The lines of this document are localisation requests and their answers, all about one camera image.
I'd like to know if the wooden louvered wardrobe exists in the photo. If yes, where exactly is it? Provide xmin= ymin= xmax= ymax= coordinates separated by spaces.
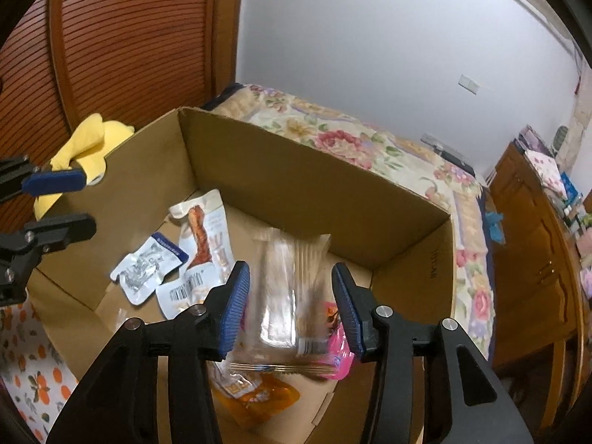
xmin=0 ymin=0 xmax=246 ymax=232

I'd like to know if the orange print bedsheet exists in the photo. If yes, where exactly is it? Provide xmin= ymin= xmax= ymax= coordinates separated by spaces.
xmin=0 ymin=291 xmax=79 ymax=431

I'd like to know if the cream floral curtain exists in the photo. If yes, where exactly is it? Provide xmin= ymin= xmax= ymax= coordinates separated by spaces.
xmin=555 ymin=55 xmax=592 ymax=172

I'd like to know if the blue box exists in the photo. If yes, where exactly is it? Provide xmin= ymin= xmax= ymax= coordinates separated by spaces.
xmin=559 ymin=173 xmax=583 ymax=209

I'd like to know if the long white snack packet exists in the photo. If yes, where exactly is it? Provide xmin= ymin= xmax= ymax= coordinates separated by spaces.
xmin=156 ymin=189 xmax=232 ymax=320

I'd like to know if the clear bread packet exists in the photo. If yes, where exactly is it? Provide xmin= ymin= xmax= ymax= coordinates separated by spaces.
xmin=226 ymin=229 xmax=357 ymax=375

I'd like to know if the floral blanket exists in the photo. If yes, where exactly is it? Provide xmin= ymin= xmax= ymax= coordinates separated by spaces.
xmin=208 ymin=83 xmax=491 ymax=357

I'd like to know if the brown cardboard box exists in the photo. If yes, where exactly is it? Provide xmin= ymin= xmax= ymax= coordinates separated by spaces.
xmin=25 ymin=106 xmax=458 ymax=444

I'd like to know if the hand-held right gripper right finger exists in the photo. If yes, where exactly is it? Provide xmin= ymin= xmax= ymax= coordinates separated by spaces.
xmin=330 ymin=262 xmax=532 ymax=444

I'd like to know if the purple box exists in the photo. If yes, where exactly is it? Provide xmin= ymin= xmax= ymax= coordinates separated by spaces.
xmin=518 ymin=125 xmax=551 ymax=155

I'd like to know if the blue cloth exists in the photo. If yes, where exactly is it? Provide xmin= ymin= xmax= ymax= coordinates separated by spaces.
xmin=483 ymin=213 xmax=507 ymax=243

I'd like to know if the flat grey device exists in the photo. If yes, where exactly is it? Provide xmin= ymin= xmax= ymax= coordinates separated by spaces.
xmin=421 ymin=134 xmax=477 ymax=176

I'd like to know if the folded floral cloth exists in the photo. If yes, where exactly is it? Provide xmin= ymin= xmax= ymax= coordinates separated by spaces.
xmin=527 ymin=148 xmax=567 ymax=195

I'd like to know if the pink cake packet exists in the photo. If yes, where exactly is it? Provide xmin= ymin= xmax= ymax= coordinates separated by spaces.
xmin=319 ymin=300 xmax=357 ymax=380

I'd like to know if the wooden cabinet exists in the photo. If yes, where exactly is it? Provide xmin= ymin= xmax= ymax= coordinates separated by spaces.
xmin=485 ymin=141 xmax=592 ymax=426

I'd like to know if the yellow plush toy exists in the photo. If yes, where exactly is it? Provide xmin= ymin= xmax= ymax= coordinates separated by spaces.
xmin=32 ymin=113 xmax=135 ymax=220

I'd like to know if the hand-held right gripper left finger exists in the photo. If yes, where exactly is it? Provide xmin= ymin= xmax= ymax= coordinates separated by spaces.
xmin=46 ymin=260 xmax=253 ymax=444

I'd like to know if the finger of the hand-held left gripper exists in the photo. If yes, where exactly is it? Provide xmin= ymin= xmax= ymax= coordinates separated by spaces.
xmin=0 ymin=213 xmax=98 ymax=307
xmin=0 ymin=156 xmax=87 ymax=204

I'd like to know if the large orange snack packet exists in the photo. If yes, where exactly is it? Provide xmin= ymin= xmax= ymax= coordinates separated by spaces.
xmin=210 ymin=365 xmax=301 ymax=428

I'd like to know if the silver blue-edged snack packet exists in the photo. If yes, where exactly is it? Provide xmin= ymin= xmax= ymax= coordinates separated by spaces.
xmin=110 ymin=232 xmax=189 ymax=306

